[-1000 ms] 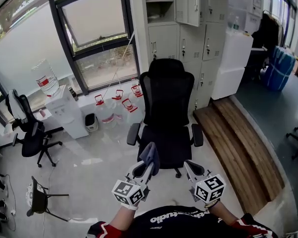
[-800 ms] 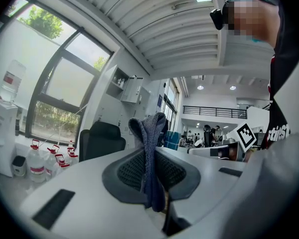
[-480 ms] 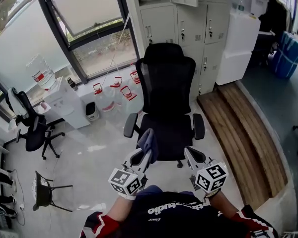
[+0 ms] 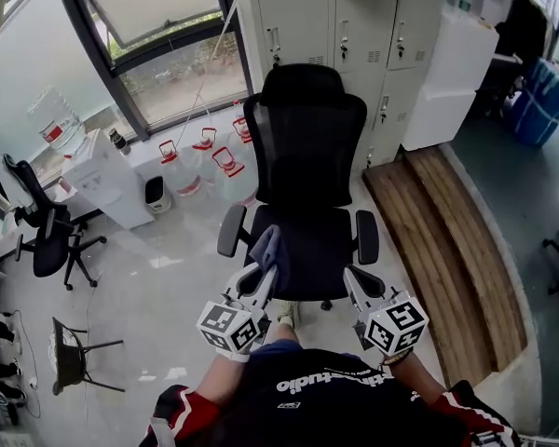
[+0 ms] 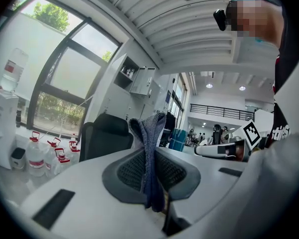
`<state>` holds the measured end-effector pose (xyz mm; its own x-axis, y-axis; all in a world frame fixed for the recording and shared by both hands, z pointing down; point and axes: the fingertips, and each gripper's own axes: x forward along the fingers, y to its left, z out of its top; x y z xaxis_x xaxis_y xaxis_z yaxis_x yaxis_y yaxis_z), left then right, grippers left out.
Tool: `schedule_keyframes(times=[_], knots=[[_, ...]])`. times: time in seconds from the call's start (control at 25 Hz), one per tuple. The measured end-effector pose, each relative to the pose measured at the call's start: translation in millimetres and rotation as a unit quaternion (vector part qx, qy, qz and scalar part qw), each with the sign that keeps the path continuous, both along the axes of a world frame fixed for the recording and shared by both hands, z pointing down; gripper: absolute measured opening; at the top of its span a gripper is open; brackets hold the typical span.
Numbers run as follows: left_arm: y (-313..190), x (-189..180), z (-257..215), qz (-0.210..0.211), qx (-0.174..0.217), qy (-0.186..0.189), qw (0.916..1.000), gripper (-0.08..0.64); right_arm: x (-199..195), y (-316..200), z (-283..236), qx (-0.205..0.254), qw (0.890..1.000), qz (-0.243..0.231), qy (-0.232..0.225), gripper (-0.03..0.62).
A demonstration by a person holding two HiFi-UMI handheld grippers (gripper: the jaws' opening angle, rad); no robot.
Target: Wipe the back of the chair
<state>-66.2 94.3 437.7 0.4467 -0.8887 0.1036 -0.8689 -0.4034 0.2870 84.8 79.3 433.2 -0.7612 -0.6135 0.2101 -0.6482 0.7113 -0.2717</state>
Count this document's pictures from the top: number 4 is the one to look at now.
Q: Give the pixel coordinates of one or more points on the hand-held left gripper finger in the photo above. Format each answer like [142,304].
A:
[270,287]
[242,280]

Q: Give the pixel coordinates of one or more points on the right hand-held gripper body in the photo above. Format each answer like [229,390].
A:
[393,326]

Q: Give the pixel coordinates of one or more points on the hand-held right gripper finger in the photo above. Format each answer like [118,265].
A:
[372,282]
[356,291]

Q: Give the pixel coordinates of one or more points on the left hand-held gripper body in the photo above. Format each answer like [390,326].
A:
[228,326]

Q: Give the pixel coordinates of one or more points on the blue cleaning cloth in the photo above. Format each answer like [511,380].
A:
[272,249]

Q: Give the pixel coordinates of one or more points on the black mesh office chair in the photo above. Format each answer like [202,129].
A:
[307,128]

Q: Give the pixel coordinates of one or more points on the person's right forearm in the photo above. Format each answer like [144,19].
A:
[412,380]

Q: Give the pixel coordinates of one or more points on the person's left forearm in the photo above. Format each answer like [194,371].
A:
[221,380]

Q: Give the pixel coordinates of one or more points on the black swivel chair with garment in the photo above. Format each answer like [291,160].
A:
[51,240]

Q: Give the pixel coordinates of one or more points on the white wristband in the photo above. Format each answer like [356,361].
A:
[233,356]

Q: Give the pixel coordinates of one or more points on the person's leg with shoe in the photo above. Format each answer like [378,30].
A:
[286,321]

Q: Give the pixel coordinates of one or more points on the wooden steps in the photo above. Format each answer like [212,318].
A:
[447,259]

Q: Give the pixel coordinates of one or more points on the person's black printed shirt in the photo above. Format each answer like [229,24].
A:
[335,403]

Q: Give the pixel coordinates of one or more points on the red-capped water jug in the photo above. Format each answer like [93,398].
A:
[206,156]
[181,175]
[242,133]
[235,180]

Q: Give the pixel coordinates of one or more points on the small black waste bin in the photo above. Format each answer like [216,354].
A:
[157,196]

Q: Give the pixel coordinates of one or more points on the white water dispenser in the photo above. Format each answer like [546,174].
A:
[109,189]

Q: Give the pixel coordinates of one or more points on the black folding stool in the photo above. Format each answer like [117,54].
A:
[70,356]

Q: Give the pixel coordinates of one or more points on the small white foam box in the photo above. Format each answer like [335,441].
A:
[435,119]

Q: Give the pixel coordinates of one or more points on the dark thermos flask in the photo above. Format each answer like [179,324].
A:
[119,141]

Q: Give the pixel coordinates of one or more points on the thin white pole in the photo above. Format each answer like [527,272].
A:
[205,72]

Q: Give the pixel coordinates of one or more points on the large clear water bottle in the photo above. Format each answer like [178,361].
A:
[60,124]

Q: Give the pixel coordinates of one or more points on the dark-framed window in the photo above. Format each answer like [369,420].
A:
[135,58]

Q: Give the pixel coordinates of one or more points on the blue wrapped bundle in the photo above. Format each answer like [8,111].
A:
[542,100]

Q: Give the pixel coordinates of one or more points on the large white foam box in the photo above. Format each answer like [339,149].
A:
[461,49]

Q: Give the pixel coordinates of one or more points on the white garment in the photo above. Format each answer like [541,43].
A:
[11,180]

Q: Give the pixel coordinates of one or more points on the grey metal locker cabinet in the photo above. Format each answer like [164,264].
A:
[307,26]

